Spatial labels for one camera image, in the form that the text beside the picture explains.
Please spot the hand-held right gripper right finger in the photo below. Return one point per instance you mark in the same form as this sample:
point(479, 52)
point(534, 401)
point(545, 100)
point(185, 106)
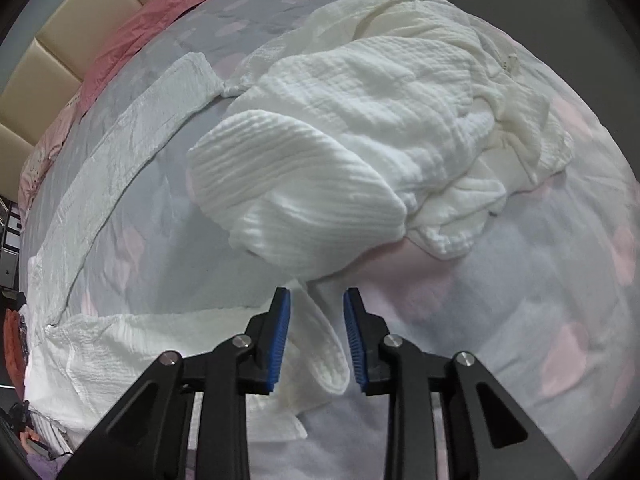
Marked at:
point(353, 341)

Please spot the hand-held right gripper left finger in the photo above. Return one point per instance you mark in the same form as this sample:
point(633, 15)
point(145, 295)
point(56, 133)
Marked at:
point(281, 341)

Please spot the white crinkled garment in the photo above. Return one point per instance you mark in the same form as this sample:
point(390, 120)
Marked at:
point(350, 125)

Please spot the grey spotted bed sheet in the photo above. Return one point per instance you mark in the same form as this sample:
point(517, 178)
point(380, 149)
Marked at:
point(525, 285)

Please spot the orange cloth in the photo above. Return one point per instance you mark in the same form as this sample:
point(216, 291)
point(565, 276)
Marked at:
point(14, 345)

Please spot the pink pillow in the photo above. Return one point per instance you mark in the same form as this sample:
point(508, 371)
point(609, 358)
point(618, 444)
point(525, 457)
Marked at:
point(145, 30)

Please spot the beige padded headboard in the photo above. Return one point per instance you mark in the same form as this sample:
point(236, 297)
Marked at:
point(65, 35)

